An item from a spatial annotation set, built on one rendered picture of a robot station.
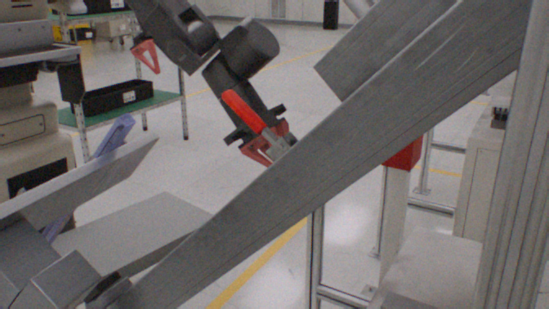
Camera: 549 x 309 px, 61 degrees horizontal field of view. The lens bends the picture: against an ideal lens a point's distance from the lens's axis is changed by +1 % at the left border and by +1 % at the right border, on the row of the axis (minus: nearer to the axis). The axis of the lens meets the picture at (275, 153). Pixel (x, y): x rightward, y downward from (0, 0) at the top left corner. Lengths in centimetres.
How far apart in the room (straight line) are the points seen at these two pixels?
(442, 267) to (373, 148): 72
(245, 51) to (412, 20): 31
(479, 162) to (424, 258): 89
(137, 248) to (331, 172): 82
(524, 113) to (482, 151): 160
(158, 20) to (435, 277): 74
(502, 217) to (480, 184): 163
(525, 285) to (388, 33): 22
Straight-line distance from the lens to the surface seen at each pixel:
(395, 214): 165
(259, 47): 66
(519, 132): 33
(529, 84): 33
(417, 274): 107
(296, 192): 45
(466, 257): 116
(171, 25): 70
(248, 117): 50
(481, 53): 37
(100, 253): 120
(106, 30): 755
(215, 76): 71
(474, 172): 197
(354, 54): 43
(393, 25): 42
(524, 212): 36
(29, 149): 132
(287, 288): 199
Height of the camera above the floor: 123
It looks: 22 degrees down
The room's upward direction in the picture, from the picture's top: straight up
